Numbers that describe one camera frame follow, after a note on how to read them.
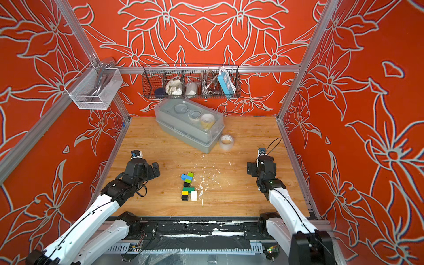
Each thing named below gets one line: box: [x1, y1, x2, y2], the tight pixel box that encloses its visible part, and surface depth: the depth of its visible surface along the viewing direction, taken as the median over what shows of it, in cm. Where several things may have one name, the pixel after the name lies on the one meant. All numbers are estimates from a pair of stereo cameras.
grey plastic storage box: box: [154, 98, 225, 155], surface depth 97 cm
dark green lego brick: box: [182, 186, 195, 194], surface depth 87 cm
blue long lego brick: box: [180, 173, 193, 182], surface depth 90 cm
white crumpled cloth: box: [165, 79, 183, 96], surface depth 92 cm
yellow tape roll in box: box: [200, 113, 216, 131], surface depth 97 cm
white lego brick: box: [190, 189, 198, 201], surface depth 83 cm
